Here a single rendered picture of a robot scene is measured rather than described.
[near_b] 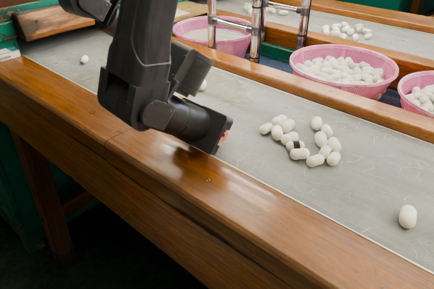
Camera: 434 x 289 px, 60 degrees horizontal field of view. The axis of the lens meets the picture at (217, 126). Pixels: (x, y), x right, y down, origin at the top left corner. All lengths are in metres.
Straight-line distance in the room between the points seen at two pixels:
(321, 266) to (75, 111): 0.55
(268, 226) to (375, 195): 0.20
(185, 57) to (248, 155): 0.24
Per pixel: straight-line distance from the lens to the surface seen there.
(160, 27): 0.45
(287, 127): 0.73
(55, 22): 1.20
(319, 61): 1.10
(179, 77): 0.52
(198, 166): 0.61
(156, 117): 0.48
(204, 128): 0.59
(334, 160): 0.67
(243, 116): 0.79
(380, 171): 0.69
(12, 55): 1.14
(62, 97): 0.87
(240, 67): 0.96
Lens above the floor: 1.14
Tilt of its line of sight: 32 degrees down
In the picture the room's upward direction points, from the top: straight up
